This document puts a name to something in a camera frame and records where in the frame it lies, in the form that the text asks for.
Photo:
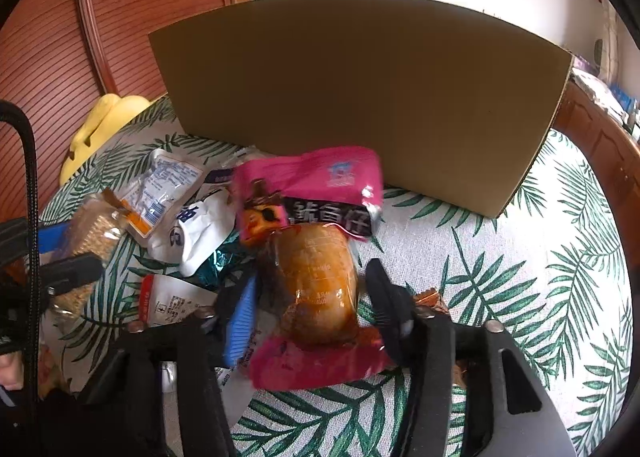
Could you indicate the leaf print cloth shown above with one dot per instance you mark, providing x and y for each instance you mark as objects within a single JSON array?
[{"x": 500, "y": 262}]

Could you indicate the white packet red label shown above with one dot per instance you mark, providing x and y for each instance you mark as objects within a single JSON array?
[{"x": 175, "y": 302}]

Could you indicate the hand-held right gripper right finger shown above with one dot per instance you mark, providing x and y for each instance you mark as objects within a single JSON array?
[{"x": 385, "y": 307}]

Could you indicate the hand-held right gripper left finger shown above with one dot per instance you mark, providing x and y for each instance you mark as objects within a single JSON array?
[{"x": 240, "y": 322}]

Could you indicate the yellow plush toy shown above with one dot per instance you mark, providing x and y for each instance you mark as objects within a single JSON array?
[{"x": 100, "y": 127}]

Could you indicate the small brown wrapper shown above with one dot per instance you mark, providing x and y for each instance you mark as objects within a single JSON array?
[{"x": 430, "y": 301}]

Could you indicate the clear plastic wrapper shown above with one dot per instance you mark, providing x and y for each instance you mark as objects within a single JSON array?
[{"x": 200, "y": 237}]

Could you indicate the wooden slatted headboard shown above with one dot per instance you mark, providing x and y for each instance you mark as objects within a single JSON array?
[{"x": 125, "y": 12}]

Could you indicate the patterned fabric pile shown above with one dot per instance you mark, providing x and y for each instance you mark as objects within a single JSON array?
[{"x": 600, "y": 92}]

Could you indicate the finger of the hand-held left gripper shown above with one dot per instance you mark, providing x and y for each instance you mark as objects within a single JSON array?
[
  {"x": 52, "y": 237},
  {"x": 75, "y": 271}
]

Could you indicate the wooden side furniture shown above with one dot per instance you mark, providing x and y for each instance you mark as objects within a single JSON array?
[{"x": 600, "y": 147}]

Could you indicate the clear packet of grain bars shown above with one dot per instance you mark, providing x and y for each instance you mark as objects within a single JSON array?
[{"x": 95, "y": 232}]

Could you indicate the pink snack packet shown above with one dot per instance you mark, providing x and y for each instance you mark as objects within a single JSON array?
[{"x": 320, "y": 172}]

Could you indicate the brown cardboard box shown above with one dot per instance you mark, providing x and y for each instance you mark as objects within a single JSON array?
[{"x": 350, "y": 87}]

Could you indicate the white packet blue print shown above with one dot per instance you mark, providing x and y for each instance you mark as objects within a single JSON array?
[{"x": 165, "y": 182}]

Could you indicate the teal foil snack packet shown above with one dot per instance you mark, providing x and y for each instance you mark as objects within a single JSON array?
[{"x": 225, "y": 262}]

